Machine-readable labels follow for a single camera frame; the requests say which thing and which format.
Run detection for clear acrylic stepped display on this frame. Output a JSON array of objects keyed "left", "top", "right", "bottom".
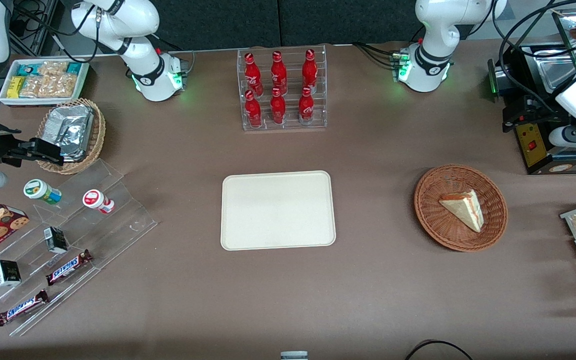
[{"left": 0, "top": 159, "right": 159, "bottom": 337}]

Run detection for wicker basket with foil packs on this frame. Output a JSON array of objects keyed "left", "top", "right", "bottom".
[{"left": 36, "top": 98, "right": 107, "bottom": 175}]

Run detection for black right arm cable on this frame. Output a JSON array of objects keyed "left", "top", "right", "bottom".
[{"left": 10, "top": 0, "right": 104, "bottom": 63}]

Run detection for empty brown wicker basket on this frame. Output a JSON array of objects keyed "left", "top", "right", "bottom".
[{"left": 414, "top": 164, "right": 509, "bottom": 252}]

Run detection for red cola bottle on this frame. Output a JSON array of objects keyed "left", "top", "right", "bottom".
[
  {"left": 270, "top": 50, "right": 288, "bottom": 96},
  {"left": 244, "top": 90, "right": 263, "bottom": 128},
  {"left": 270, "top": 87, "right": 287, "bottom": 125},
  {"left": 302, "top": 48, "right": 319, "bottom": 93},
  {"left": 298, "top": 86, "right": 315, "bottom": 125},
  {"left": 244, "top": 52, "right": 264, "bottom": 97}
]

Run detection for black food warmer machine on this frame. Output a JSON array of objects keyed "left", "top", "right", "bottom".
[{"left": 487, "top": 7, "right": 576, "bottom": 176}]

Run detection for green lid white cup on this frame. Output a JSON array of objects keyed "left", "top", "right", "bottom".
[{"left": 23, "top": 179, "right": 63, "bottom": 206}]

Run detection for triangle sandwich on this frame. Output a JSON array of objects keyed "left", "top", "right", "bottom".
[{"left": 438, "top": 189, "right": 484, "bottom": 233}]

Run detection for silver foil pack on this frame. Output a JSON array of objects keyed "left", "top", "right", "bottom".
[{"left": 43, "top": 105, "right": 94, "bottom": 163}]

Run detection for white snack tray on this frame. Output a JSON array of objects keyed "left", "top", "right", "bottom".
[{"left": 0, "top": 59, "right": 90, "bottom": 107}]

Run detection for red lid white cup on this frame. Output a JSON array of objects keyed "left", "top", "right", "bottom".
[{"left": 82, "top": 189, "right": 115, "bottom": 215}]

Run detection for steel warmer pan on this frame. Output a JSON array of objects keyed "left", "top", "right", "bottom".
[{"left": 537, "top": 54, "right": 576, "bottom": 95}]

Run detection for Snickers chocolate bar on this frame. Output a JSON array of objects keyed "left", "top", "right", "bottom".
[
  {"left": 45, "top": 249, "right": 93, "bottom": 287},
  {"left": 0, "top": 289, "right": 50, "bottom": 327}
]

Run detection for black base cable bundle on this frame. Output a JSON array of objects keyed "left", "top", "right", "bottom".
[{"left": 352, "top": 41, "right": 405, "bottom": 69}]

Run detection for yellow snack packet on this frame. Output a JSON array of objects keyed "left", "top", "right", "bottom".
[{"left": 7, "top": 76, "right": 26, "bottom": 99}]

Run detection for clear bag of crackers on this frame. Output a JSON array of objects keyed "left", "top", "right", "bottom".
[
  {"left": 38, "top": 61, "right": 69, "bottom": 77},
  {"left": 43, "top": 74, "right": 78, "bottom": 99},
  {"left": 20, "top": 75, "right": 49, "bottom": 98}
]

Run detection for small black carton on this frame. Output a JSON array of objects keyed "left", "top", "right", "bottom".
[
  {"left": 43, "top": 226, "right": 69, "bottom": 254},
  {"left": 0, "top": 259, "right": 22, "bottom": 287}
]

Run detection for black cable loop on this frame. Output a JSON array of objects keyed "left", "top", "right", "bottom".
[{"left": 404, "top": 340, "right": 474, "bottom": 360}]

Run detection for clear acrylic bottle rack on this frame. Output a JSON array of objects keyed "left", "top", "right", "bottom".
[{"left": 237, "top": 45, "right": 328, "bottom": 132}]

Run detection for cream plastic tray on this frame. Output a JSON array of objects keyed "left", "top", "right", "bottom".
[{"left": 220, "top": 170, "right": 337, "bottom": 251}]

